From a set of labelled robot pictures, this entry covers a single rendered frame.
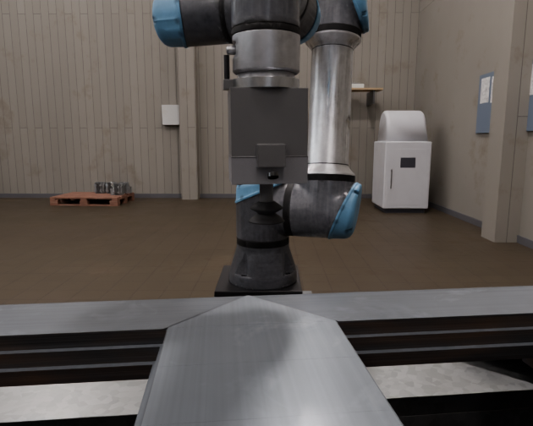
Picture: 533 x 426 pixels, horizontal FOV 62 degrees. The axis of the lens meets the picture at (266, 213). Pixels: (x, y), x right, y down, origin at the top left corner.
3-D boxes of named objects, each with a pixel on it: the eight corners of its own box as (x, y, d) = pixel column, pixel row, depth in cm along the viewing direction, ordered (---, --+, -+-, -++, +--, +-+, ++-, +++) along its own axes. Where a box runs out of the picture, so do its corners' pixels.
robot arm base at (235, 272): (228, 270, 105) (227, 229, 103) (289, 266, 107) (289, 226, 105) (231, 292, 90) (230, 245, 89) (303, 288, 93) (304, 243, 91)
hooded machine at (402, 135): (428, 213, 651) (435, 108, 626) (382, 213, 651) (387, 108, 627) (412, 205, 727) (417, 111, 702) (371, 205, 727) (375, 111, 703)
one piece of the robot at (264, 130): (224, 44, 42) (228, 211, 45) (315, 46, 43) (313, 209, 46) (221, 60, 52) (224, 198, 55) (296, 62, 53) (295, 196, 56)
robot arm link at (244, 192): (245, 228, 104) (244, 172, 102) (301, 232, 101) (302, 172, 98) (227, 240, 93) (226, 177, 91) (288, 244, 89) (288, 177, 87)
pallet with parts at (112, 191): (135, 199, 807) (134, 181, 802) (120, 206, 725) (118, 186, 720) (70, 199, 809) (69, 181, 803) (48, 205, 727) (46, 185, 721)
